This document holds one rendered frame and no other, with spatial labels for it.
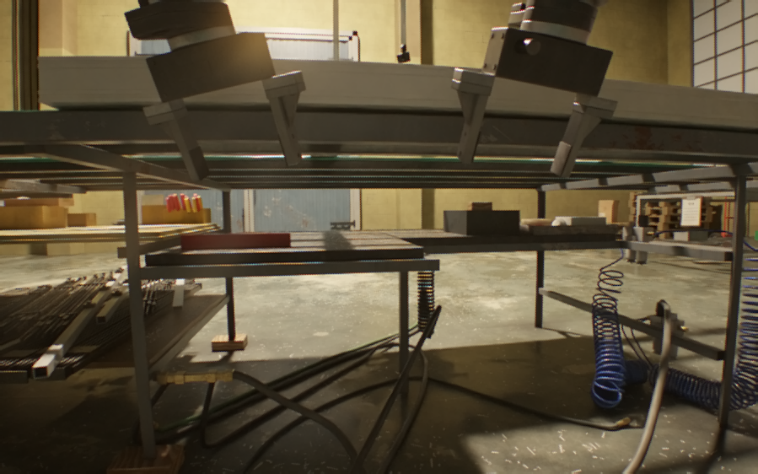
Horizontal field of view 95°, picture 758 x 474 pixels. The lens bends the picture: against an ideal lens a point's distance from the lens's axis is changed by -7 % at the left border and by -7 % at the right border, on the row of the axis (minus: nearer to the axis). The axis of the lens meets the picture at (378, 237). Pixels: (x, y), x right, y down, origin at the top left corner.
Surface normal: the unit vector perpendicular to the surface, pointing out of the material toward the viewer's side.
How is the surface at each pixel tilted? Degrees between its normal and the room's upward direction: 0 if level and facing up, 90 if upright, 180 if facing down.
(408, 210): 90
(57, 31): 90
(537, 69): 113
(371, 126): 90
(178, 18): 93
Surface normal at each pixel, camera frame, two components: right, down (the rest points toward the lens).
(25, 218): 0.18, 0.07
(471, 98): 0.10, 0.46
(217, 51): -0.11, 0.46
